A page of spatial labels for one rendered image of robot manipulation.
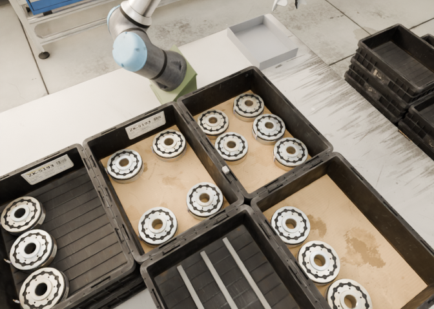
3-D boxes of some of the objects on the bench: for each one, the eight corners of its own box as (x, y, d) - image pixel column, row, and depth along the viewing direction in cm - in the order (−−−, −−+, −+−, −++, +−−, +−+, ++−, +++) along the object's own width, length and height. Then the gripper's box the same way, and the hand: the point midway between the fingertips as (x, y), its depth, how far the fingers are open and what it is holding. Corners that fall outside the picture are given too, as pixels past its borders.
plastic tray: (227, 36, 153) (227, 26, 149) (262, 22, 159) (263, 13, 155) (258, 72, 140) (259, 63, 136) (296, 56, 146) (298, 47, 141)
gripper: (298, -33, 117) (278, 19, 131) (332, -32, 127) (310, 15, 141) (283, -43, 121) (265, 8, 135) (317, -42, 131) (297, 6, 145)
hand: (283, 9), depth 140 cm, fingers open, 14 cm apart
